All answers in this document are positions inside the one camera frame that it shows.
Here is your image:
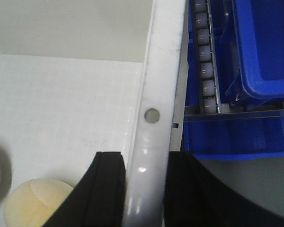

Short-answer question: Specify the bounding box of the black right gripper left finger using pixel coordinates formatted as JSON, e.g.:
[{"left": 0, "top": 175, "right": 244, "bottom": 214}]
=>
[{"left": 44, "top": 152, "right": 125, "bottom": 227}]

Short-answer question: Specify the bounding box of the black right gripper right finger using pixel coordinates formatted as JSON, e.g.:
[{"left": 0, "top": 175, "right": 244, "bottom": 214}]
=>
[{"left": 164, "top": 151, "right": 284, "bottom": 227}]

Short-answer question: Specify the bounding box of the yellow round plush toy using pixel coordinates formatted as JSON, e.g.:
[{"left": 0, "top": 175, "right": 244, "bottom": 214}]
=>
[{"left": 4, "top": 178, "right": 73, "bottom": 227}]

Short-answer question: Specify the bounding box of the white Totelife plastic crate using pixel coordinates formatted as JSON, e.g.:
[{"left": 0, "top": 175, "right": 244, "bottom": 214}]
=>
[{"left": 0, "top": 0, "right": 187, "bottom": 227}]

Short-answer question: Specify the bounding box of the blue bin lower right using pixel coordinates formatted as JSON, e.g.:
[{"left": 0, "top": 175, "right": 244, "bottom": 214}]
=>
[{"left": 181, "top": 26, "right": 284, "bottom": 161}]

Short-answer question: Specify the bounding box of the white roller track right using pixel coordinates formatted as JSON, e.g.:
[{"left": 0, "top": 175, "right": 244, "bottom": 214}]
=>
[{"left": 192, "top": 0, "right": 222, "bottom": 114}]

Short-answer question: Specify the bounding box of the blue bin on shelf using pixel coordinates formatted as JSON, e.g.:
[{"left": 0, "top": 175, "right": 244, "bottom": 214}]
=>
[{"left": 218, "top": 0, "right": 284, "bottom": 110}]

